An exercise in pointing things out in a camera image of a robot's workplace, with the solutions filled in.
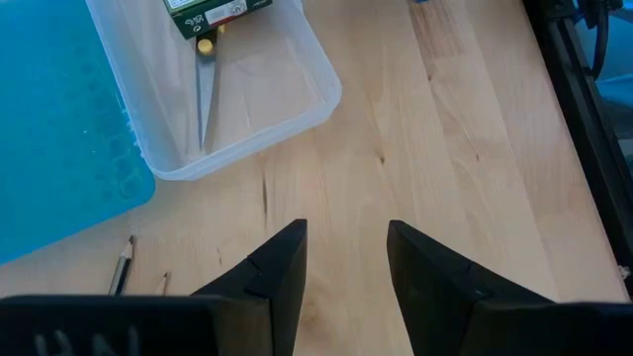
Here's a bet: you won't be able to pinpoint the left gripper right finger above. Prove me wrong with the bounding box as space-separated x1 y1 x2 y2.
386 219 556 356

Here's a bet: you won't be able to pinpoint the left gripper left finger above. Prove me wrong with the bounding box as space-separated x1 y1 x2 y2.
189 218 309 356

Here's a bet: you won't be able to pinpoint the dark pencil pink eraser cap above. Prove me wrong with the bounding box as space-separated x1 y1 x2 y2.
154 270 172 297

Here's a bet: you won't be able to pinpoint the dark pencil orange eraser cap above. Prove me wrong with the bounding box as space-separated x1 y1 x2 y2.
108 233 136 298

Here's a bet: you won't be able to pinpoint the green yellow crayon box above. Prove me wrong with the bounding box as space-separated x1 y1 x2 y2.
162 0 275 42

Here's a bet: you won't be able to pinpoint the scissors with yellow pivot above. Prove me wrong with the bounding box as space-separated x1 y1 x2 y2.
193 28 225 153

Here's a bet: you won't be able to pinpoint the clear pencil box blue lid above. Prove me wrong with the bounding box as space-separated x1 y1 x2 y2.
0 0 344 266

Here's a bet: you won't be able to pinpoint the black table edge rail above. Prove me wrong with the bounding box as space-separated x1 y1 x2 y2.
522 0 633 299

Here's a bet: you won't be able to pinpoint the black floor cables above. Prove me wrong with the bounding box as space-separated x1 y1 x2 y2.
576 0 625 81

